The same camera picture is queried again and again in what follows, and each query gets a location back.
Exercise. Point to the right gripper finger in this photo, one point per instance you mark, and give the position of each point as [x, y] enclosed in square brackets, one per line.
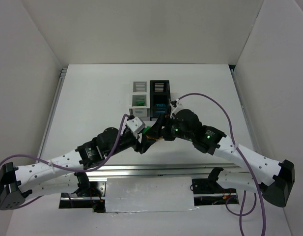
[155, 130]
[166, 137]

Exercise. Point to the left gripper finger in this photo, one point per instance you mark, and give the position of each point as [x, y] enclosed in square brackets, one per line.
[144, 149]
[143, 141]

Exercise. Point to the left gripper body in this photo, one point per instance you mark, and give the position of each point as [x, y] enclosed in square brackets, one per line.
[140, 143]

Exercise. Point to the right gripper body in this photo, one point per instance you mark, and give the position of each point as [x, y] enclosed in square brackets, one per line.
[166, 129]

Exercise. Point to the teal rounded lego brick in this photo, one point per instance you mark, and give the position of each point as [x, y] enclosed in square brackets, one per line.
[160, 106]

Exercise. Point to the green lego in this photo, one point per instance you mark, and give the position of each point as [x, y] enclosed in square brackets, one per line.
[146, 129]
[140, 103]

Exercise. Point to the yellow rounded lego brick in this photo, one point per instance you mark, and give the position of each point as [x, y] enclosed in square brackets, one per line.
[153, 138]

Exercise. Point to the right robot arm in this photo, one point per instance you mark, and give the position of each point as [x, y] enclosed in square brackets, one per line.
[272, 178]

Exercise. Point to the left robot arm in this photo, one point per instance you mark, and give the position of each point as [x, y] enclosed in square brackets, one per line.
[67, 173]

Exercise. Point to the black slotted container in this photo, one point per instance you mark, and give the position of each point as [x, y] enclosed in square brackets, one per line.
[159, 93]

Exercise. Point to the white slotted container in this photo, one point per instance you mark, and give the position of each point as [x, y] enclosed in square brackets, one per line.
[139, 90]

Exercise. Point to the white taped panel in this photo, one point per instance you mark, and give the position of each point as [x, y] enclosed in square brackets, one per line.
[150, 194]

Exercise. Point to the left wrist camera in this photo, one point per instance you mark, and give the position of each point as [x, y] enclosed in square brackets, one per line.
[136, 125]

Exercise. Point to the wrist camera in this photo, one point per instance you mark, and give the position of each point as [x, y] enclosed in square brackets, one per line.
[136, 125]
[174, 107]

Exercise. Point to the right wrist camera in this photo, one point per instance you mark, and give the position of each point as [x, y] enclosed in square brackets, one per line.
[174, 107]

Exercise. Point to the aluminium front rail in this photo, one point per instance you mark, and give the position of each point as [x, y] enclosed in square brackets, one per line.
[161, 170]

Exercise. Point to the right aluminium side rail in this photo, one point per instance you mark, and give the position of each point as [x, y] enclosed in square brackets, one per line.
[243, 107]

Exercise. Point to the aluminium side rail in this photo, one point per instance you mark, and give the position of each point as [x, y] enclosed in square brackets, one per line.
[52, 111]
[243, 107]

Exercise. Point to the left aluminium side rail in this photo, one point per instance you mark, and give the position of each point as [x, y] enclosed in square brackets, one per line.
[52, 111]

